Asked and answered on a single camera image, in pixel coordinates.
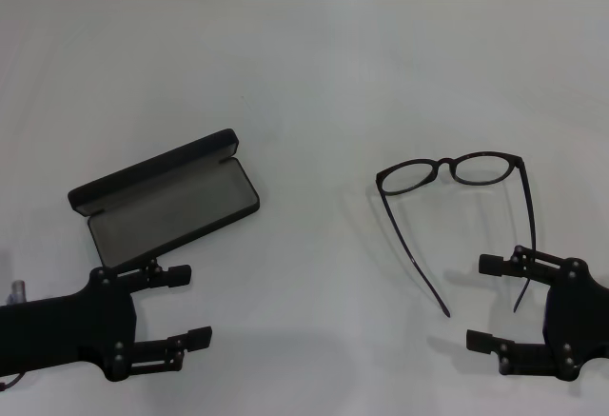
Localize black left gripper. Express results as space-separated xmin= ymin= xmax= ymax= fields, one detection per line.
xmin=0 ymin=258 xmax=213 ymax=383

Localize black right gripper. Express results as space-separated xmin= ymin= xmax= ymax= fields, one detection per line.
xmin=465 ymin=245 xmax=609 ymax=383

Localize black glasses case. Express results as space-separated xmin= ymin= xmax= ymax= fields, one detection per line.
xmin=67 ymin=128 xmax=262 ymax=269

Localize black-framed glasses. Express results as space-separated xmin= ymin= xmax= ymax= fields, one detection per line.
xmin=375 ymin=150 xmax=541 ymax=320

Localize left gripper cable with connector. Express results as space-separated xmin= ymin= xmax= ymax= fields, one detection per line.
xmin=0 ymin=280 xmax=29 ymax=391

